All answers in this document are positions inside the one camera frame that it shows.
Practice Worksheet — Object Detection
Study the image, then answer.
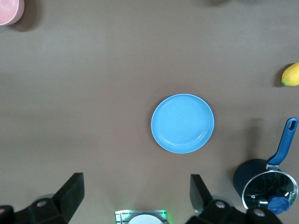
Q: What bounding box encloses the dark blue handled saucepan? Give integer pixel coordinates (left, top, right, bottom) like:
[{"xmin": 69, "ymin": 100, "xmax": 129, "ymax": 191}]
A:
[{"xmin": 233, "ymin": 118, "xmax": 299, "ymax": 203}]

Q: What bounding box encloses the glass lid with blue knob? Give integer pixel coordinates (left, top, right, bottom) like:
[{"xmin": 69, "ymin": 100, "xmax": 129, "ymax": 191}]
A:
[{"xmin": 242, "ymin": 169, "xmax": 299, "ymax": 215}]

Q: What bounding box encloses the pink deep bowl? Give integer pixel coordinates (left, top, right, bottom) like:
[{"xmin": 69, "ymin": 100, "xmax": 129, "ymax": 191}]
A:
[{"xmin": 0, "ymin": 0, "xmax": 25, "ymax": 26}]

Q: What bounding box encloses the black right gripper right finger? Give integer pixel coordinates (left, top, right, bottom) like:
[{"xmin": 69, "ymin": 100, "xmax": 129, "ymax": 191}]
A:
[{"xmin": 185, "ymin": 174, "xmax": 283, "ymax": 224}]

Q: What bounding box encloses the brown table cover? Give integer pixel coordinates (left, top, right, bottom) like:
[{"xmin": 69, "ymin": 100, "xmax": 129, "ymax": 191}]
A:
[{"xmin": 0, "ymin": 0, "xmax": 299, "ymax": 224}]

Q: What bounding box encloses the yellow lemon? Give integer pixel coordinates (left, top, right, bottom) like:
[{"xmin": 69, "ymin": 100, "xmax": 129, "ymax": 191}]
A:
[{"xmin": 281, "ymin": 62, "xmax": 299, "ymax": 87}]

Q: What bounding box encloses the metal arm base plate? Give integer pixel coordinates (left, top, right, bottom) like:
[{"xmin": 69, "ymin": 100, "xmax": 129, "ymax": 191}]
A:
[{"xmin": 114, "ymin": 210, "xmax": 168, "ymax": 224}]

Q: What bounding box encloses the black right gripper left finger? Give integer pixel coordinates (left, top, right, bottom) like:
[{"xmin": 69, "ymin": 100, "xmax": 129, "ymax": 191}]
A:
[{"xmin": 0, "ymin": 172, "xmax": 85, "ymax": 224}]

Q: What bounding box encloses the blue shallow bowl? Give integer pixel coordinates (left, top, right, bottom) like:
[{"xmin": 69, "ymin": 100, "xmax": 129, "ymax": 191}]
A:
[{"xmin": 150, "ymin": 93, "xmax": 215, "ymax": 154}]

